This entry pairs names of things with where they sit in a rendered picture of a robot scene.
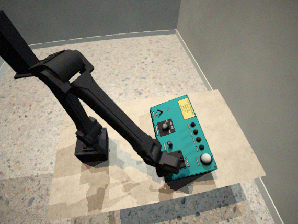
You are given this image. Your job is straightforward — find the teal control console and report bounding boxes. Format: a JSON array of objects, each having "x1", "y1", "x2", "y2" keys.
[{"x1": 150, "y1": 94, "x2": 218, "y2": 182}]

